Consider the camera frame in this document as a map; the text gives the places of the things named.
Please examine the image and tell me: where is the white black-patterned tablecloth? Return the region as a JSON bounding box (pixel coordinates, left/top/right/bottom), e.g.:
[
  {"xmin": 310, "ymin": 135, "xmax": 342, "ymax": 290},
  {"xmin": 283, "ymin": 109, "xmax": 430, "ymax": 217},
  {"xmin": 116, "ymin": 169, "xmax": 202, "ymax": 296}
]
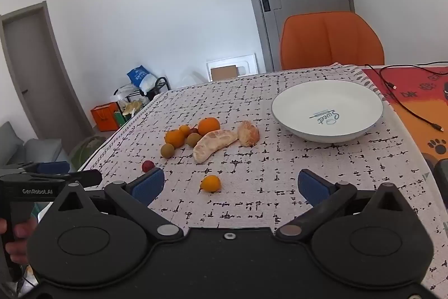
[{"xmin": 77, "ymin": 64, "xmax": 448, "ymax": 299}]

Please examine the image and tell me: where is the person's left hand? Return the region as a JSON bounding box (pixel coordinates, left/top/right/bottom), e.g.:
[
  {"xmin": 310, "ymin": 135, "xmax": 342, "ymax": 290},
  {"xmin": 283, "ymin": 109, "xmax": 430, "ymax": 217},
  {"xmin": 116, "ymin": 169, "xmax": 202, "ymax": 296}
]
[{"xmin": 6, "ymin": 217, "xmax": 38, "ymax": 265}]

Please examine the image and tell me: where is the black metal rack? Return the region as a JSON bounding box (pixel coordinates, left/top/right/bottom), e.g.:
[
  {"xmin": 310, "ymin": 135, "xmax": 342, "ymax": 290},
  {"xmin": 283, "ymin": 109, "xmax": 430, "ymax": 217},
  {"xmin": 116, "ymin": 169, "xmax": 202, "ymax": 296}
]
[{"xmin": 114, "ymin": 77, "xmax": 171, "ymax": 117}]

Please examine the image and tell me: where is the orange chair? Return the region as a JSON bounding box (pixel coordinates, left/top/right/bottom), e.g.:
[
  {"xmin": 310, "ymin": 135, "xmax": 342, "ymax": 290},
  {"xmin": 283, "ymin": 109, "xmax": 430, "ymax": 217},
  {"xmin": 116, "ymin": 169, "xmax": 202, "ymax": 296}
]
[{"xmin": 279, "ymin": 11, "xmax": 386, "ymax": 70}]

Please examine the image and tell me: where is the orange box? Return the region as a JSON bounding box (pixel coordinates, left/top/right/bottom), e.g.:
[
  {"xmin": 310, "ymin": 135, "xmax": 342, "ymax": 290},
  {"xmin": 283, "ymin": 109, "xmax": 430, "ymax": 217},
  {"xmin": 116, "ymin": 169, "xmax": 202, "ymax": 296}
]
[{"xmin": 91, "ymin": 102, "xmax": 121, "ymax": 132}]

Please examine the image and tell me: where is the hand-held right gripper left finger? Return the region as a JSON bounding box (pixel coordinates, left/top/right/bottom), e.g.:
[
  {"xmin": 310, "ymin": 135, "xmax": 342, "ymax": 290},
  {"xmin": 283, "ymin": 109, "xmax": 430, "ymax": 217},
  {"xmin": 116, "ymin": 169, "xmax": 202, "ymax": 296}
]
[{"xmin": 52, "ymin": 168, "xmax": 184, "ymax": 244}]

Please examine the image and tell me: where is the white ceramic plate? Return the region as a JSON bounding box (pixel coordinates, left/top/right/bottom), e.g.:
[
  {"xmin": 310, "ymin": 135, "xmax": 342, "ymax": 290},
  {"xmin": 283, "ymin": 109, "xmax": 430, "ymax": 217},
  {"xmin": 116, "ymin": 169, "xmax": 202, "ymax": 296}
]
[{"xmin": 271, "ymin": 79, "xmax": 384, "ymax": 144}]

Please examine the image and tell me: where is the brown door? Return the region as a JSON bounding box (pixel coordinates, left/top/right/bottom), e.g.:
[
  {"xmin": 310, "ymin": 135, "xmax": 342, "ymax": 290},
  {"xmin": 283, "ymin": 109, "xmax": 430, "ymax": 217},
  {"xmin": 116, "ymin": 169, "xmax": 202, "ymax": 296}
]
[{"xmin": 0, "ymin": 1, "xmax": 88, "ymax": 152}]

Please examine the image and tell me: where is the dark grey device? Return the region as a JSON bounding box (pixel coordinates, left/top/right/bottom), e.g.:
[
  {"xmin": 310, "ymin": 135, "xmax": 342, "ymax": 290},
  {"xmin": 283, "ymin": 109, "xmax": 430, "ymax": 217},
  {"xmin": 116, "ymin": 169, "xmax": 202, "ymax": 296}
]
[{"xmin": 421, "ymin": 152, "xmax": 448, "ymax": 210}]

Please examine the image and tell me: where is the peeled orange citrus piece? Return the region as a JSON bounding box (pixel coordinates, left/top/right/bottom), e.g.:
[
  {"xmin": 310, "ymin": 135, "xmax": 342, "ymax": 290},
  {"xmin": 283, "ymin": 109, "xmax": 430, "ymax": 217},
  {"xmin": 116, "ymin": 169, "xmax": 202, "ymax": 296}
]
[{"xmin": 237, "ymin": 120, "xmax": 260, "ymax": 147}]

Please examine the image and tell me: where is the red printed mat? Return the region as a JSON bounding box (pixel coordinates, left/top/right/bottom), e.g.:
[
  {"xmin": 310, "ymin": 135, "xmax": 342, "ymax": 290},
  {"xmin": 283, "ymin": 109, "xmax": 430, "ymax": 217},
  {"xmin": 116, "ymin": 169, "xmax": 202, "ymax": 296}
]
[{"xmin": 360, "ymin": 65, "xmax": 448, "ymax": 159}]

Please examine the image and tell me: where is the peeled pomelo segment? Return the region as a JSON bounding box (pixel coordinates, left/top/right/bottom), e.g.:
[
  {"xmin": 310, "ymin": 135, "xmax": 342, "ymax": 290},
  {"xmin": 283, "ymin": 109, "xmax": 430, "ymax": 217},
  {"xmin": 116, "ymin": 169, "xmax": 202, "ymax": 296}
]
[{"xmin": 192, "ymin": 130, "xmax": 239, "ymax": 164}]

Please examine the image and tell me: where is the large orange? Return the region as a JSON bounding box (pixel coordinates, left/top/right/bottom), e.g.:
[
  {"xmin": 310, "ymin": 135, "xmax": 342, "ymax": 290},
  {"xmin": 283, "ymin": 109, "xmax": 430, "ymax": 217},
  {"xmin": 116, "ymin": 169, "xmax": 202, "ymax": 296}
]
[{"xmin": 198, "ymin": 117, "xmax": 221, "ymax": 136}]

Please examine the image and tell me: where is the blue and white bag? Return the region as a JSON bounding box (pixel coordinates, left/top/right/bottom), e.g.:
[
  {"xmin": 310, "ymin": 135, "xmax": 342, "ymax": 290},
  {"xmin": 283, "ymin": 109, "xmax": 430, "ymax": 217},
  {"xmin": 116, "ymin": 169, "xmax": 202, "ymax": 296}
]
[{"xmin": 127, "ymin": 65, "xmax": 156, "ymax": 93}]

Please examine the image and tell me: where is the white foam board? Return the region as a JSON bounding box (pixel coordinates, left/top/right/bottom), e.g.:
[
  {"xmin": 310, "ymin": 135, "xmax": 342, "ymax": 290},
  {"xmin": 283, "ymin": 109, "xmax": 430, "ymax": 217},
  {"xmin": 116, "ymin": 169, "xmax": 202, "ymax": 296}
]
[{"xmin": 206, "ymin": 53, "xmax": 258, "ymax": 82}]

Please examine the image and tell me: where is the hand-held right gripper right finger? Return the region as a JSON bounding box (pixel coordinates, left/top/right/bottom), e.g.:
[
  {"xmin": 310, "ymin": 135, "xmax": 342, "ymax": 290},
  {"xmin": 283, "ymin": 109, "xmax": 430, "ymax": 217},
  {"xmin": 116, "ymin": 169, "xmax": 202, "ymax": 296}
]
[{"xmin": 276, "ymin": 169, "xmax": 408, "ymax": 244}]

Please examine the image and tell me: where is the black cable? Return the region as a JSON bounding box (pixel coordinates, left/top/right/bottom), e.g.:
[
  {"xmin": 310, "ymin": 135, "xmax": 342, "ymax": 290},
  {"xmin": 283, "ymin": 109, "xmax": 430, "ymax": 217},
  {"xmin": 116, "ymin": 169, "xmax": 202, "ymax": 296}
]
[
  {"xmin": 380, "ymin": 61, "xmax": 448, "ymax": 132},
  {"xmin": 365, "ymin": 64, "xmax": 398, "ymax": 90}
]

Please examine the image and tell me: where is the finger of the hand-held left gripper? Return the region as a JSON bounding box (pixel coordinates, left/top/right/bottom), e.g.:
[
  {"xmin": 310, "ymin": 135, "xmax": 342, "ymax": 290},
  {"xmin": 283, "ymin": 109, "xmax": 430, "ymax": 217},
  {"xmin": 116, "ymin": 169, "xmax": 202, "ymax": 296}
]
[
  {"xmin": 21, "ymin": 161, "xmax": 71, "ymax": 175},
  {"xmin": 30, "ymin": 169, "xmax": 103, "ymax": 187}
]

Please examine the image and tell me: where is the brown cardboard sheet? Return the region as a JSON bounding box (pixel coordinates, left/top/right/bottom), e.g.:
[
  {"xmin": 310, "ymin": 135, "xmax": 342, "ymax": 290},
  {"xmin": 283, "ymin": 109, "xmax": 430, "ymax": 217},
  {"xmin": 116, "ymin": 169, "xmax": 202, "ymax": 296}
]
[{"xmin": 211, "ymin": 65, "xmax": 239, "ymax": 82}]

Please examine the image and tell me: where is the small orange mandarin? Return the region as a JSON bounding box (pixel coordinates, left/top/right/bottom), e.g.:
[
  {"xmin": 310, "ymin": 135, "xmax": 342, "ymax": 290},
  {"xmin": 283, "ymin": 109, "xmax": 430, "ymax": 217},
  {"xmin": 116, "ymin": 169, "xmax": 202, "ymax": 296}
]
[
  {"xmin": 200, "ymin": 175, "xmax": 222, "ymax": 193},
  {"xmin": 164, "ymin": 130, "xmax": 185, "ymax": 149}
]

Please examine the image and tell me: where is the green mesh cover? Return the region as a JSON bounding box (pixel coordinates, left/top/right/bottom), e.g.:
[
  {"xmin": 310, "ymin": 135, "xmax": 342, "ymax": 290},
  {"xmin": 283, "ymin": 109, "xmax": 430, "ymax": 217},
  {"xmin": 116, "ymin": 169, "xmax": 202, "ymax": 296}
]
[{"xmin": 68, "ymin": 136, "xmax": 107, "ymax": 170}]

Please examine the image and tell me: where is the grey sofa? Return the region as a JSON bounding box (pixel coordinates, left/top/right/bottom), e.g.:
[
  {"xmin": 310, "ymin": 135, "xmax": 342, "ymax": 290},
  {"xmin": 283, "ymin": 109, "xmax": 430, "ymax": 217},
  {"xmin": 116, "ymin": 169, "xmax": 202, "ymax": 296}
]
[{"xmin": 0, "ymin": 121, "xmax": 71, "ymax": 170}]

